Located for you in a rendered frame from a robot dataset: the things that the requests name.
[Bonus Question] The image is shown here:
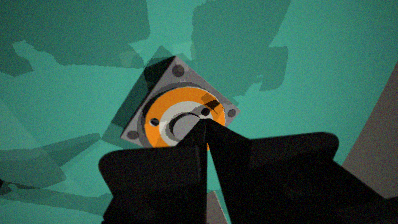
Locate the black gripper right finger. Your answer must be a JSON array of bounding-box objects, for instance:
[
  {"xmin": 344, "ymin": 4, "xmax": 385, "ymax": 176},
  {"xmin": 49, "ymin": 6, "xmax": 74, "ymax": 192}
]
[{"xmin": 205, "ymin": 118, "xmax": 339, "ymax": 224}]

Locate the orange round plate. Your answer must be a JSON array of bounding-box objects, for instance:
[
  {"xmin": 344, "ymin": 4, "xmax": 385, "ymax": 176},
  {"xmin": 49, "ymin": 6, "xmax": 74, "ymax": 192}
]
[{"xmin": 145, "ymin": 86, "xmax": 225, "ymax": 148}]

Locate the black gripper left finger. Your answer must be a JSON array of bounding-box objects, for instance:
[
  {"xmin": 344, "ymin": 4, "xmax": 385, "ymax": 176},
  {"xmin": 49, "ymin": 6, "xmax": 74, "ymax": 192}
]
[{"xmin": 98, "ymin": 119, "xmax": 208, "ymax": 224}]

